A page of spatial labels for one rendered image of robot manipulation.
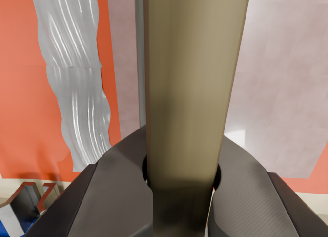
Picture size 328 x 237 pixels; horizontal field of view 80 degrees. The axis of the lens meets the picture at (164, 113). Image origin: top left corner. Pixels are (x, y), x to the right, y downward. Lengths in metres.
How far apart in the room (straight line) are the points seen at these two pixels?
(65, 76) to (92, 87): 0.03
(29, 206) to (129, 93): 0.25
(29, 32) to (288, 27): 0.30
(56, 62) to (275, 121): 0.30
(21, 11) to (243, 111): 0.29
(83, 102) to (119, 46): 0.09
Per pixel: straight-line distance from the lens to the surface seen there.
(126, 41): 0.25
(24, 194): 0.40
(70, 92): 0.28
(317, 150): 0.37
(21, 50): 0.31
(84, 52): 0.26
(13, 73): 0.33
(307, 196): 0.44
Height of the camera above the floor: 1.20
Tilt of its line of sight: 62 degrees down
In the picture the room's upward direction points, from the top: 175 degrees counter-clockwise
